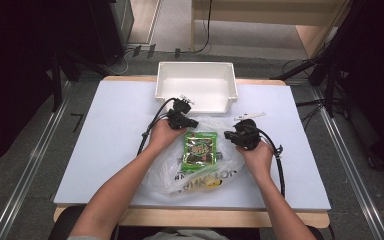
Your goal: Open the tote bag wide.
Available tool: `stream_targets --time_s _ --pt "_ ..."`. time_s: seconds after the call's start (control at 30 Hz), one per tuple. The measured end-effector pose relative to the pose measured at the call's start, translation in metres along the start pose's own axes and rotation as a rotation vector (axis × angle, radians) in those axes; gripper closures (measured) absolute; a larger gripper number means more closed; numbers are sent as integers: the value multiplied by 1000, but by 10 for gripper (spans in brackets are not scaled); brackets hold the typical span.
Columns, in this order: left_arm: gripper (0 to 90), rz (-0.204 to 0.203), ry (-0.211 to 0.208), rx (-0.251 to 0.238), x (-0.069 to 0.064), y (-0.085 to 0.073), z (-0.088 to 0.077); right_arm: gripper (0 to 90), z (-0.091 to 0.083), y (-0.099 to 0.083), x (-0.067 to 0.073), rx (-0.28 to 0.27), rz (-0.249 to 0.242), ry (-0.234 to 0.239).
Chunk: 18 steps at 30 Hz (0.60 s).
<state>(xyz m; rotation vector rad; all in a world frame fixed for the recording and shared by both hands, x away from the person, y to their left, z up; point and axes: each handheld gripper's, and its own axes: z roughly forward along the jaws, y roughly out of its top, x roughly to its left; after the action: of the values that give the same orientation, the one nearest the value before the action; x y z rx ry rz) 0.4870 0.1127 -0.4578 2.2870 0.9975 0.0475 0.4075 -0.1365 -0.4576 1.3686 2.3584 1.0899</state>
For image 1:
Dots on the clear smiley plastic bag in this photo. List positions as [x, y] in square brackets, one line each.
[180, 180]

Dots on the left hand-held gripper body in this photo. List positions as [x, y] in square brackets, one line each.
[176, 118]

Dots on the black chair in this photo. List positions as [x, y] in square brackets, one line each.
[63, 221]

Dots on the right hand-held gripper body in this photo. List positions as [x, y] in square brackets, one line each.
[248, 136]

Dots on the person's left hand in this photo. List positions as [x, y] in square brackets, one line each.
[163, 136]

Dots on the black cabinet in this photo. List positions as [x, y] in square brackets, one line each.
[113, 26]

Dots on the person's right hand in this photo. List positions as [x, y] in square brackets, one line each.
[260, 161]

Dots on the light wooden shelf unit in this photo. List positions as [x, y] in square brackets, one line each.
[266, 13]

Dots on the wooden table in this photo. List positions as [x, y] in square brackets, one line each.
[213, 218]

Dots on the person's grey clothing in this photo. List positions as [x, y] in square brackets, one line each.
[186, 235]

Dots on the metal floor rail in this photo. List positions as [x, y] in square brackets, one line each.
[350, 166]
[30, 166]

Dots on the white plastic bin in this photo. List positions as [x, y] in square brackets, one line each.
[196, 86]

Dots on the black metal stand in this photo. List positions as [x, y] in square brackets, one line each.
[330, 86]

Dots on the green snack packet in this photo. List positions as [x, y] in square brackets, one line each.
[200, 151]

